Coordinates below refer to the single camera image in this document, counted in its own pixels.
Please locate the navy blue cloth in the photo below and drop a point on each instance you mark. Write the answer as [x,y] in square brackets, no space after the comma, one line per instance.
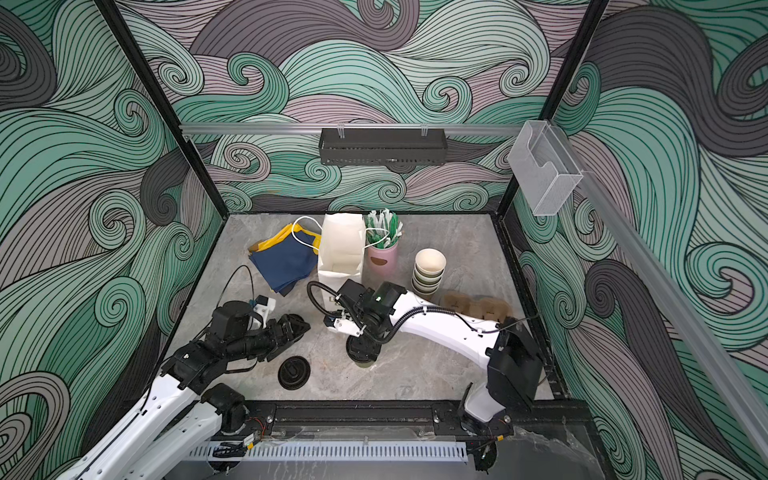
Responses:
[285,264]

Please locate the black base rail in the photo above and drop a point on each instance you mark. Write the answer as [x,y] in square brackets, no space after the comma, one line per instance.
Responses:
[438,417]

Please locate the white paper takeout bag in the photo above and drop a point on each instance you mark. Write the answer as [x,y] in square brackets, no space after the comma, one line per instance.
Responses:
[341,248]

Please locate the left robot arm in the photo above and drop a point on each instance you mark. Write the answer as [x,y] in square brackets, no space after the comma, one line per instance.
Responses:
[186,403]

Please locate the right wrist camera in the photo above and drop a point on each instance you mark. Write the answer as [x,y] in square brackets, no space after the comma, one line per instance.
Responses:
[342,325]

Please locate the black wall shelf tray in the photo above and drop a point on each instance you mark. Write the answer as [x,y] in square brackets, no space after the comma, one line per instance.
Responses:
[346,146]

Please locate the stack of paper cups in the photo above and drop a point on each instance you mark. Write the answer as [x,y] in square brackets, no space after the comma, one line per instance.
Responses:
[428,269]

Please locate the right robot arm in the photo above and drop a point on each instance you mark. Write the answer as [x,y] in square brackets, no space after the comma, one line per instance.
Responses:
[507,353]

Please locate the yellow cloth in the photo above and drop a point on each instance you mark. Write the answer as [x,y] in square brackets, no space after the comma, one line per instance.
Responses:
[313,239]

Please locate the brown pulp cup carrier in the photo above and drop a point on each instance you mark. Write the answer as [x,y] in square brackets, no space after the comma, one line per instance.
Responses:
[484,308]

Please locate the white slotted cable duct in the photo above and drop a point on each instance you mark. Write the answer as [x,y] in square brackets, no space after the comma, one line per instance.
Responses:
[295,451]

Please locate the clear acrylic wall holder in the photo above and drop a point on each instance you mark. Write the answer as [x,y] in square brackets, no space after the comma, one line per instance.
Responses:
[544,164]

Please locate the pink cup holder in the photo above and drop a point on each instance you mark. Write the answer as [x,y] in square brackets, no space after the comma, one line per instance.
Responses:
[382,262]

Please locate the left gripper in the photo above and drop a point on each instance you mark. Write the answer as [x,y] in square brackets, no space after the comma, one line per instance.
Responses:
[280,340]

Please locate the black cup lid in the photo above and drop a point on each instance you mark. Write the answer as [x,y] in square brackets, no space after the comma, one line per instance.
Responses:
[294,373]
[362,348]

